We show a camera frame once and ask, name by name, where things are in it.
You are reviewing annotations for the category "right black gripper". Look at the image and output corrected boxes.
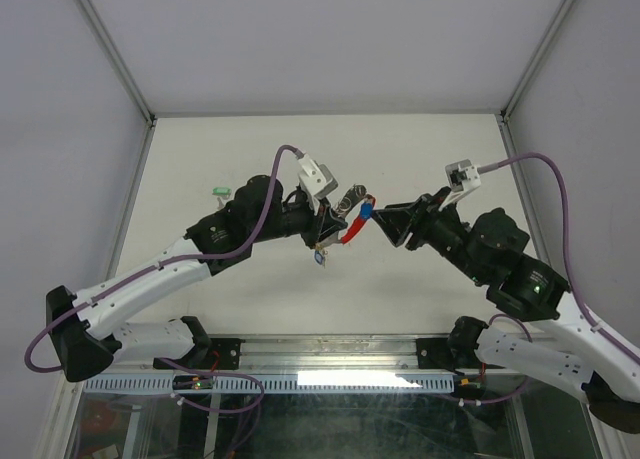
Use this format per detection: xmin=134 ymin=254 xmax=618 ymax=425
xmin=369 ymin=187 xmax=487 ymax=285

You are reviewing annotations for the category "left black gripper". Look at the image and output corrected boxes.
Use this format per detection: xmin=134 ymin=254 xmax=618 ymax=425
xmin=250 ymin=194 xmax=348 ymax=250

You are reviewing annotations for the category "metal key holder red handle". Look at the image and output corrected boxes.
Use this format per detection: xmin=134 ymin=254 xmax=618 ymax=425
xmin=314 ymin=184 xmax=376 ymax=267

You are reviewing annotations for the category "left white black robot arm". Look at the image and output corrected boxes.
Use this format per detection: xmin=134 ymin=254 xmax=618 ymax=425
xmin=45 ymin=175 xmax=347 ymax=382

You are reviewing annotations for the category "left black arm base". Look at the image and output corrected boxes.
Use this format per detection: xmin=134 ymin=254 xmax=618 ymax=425
xmin=172 ymin=336 xmax=244 ymax=371

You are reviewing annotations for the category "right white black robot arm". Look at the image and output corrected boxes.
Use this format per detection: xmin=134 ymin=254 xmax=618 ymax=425
xmin=372 ymin=188 xmax=639 ymax=434

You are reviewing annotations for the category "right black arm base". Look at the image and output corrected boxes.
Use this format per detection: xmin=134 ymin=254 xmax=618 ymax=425
xmin=415 ymin=336 xmax=482 ymax=375

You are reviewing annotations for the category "green tagged key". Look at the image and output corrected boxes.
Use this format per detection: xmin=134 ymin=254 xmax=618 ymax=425
xmin=212 ymin=186 xmax=232 ymax=204

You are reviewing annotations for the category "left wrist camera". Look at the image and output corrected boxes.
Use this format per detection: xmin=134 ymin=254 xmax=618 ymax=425
xmin=297 ymin=153 xmax=338 ymax=212

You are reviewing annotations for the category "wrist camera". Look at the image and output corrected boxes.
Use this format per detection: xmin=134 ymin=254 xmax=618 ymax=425
xmin=297 ymin=153 xmax=338 ymax=212
xmin=439 ymin=159 xmax=481 ymax=211

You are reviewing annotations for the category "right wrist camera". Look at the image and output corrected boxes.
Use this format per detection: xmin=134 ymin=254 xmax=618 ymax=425
xmin=439 ymin=159 xmax=481 ymax=211

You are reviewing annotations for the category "aluminium mounting rail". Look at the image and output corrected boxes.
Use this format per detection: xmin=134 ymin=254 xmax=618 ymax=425
xmin=114 ymin=332 xmax=551 ymax=380

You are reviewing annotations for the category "grey slotted cable duct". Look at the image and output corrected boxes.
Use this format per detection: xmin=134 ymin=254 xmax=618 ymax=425
xmin=84 ymin=370 xmax=454 ymax=395

